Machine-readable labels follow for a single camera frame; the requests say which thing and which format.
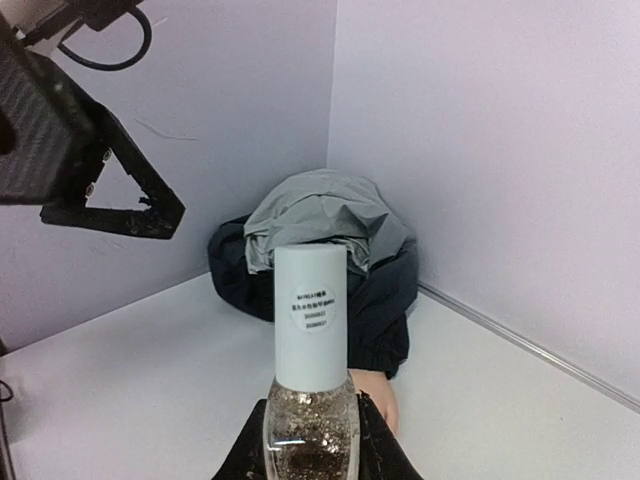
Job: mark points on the mannequin hand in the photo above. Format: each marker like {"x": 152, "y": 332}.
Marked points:
{"x": 380, "y": 389}

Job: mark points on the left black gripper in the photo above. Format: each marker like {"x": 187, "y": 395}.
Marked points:
{"x": 54, "y": 142}

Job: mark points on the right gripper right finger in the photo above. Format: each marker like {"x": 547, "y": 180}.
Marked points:
{"x": 381, "y": 455}

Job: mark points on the clear nail polish bottle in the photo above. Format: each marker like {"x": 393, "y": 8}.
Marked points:
{"x": 312, "y": 435}

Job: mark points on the white nail polish cap brush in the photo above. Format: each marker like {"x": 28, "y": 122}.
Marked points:
{"x": 310, "y": 314}

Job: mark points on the aluminium back table rail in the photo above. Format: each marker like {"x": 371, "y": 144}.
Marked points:
{"x": 519, "y": 341}

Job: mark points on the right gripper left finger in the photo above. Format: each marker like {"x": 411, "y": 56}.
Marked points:
{"x": 245, "y": 460}

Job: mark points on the grey and black jacket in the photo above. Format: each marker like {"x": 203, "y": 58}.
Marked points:
{"x": 327, "y": 206}

